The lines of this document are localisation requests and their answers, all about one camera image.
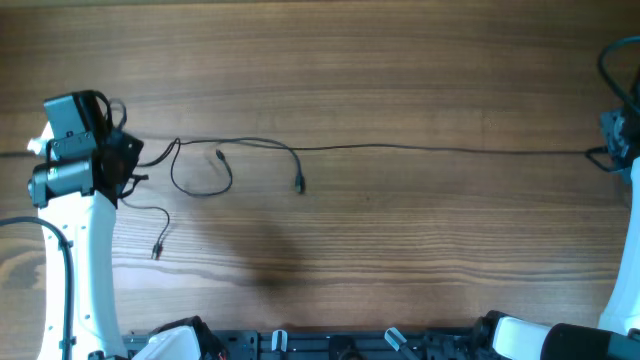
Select thin black cable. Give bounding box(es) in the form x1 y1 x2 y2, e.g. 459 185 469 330
289 142 611 174

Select black cable bundle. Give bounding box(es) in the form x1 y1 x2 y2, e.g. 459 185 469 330
134 136 307 198

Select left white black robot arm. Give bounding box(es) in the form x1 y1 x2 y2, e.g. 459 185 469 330
28 90 143 359

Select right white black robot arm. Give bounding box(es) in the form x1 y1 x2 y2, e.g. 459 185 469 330
598 73 639 334

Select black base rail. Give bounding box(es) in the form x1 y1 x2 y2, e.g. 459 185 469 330
122 327 494 360

